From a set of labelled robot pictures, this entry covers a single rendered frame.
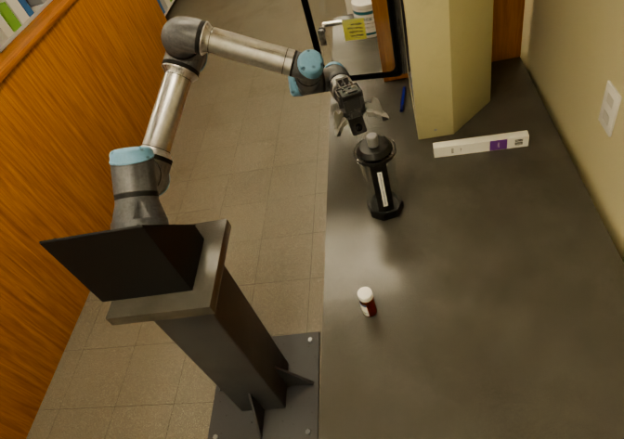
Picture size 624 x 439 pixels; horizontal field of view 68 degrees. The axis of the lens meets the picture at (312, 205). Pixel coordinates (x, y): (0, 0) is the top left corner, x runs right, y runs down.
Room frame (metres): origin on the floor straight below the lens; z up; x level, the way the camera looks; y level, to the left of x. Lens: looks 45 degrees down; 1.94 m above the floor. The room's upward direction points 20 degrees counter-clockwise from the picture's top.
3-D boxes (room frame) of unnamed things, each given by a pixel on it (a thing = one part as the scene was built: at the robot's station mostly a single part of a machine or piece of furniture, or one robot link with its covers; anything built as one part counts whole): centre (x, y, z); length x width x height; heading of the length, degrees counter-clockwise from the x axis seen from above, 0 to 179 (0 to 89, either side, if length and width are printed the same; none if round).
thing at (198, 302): (0.97, 0.47, 0.92); 0.32 x 0.32 x 0.04; 74
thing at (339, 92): (1.16, -0.21, 1.16); 0.12 x 0.08 x 0.09; 178
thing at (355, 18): (1.50, -0.34, 1.19); 0.30 x 0.01 x 0.40; 63
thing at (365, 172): (0.90, -0.20, 1.06); 0.11 x 0.11 x 0.21
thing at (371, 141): (0.90, -0.20, 1.18); 0.09 x 0.09 x 0.07
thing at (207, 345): (0.97, 0.47, 0.45); 0.48 x 0.48 x 0.90; 74
